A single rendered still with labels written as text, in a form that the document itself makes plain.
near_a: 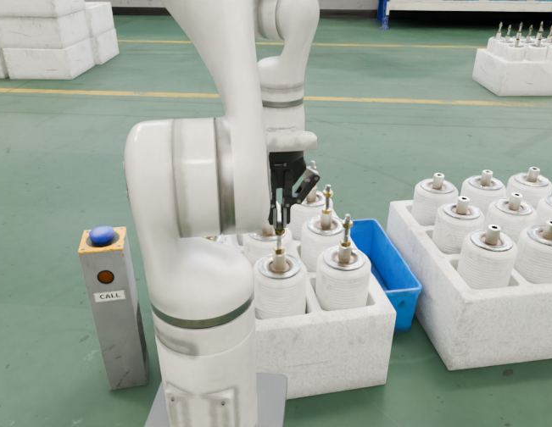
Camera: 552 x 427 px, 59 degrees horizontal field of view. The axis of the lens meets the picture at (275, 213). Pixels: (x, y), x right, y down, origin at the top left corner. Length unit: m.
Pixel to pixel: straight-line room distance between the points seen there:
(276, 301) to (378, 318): 0.18
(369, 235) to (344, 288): 0.46
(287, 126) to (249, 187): 0.37
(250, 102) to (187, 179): 0.07
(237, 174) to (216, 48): 0.10
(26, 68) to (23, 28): 0.23
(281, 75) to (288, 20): 0.07
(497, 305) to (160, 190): 0.77
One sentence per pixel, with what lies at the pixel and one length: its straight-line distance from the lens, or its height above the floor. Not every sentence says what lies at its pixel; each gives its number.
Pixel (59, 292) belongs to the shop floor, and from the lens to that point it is 1.31.
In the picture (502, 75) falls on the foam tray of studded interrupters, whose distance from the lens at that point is 3.00.
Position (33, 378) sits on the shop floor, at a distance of 1.12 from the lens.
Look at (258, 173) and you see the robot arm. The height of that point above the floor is 0.60.
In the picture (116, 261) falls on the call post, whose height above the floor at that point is 0.29.
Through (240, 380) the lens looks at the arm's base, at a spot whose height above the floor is 0.40.
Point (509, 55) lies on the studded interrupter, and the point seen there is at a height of 0.21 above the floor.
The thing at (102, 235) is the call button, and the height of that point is 0.33.
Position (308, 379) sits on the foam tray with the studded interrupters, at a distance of 0.95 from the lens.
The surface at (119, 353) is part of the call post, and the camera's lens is 0.97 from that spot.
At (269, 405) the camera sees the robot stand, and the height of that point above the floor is 0.30.
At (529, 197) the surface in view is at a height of 0.23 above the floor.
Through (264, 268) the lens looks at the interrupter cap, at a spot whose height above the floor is 0.25.
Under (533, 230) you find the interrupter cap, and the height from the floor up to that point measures 0.25.
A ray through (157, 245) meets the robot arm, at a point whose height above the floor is 0.55.
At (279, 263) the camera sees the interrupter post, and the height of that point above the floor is 0.26.
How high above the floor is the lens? 0.75
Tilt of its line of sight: 29 degrees down
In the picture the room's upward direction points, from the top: straight up
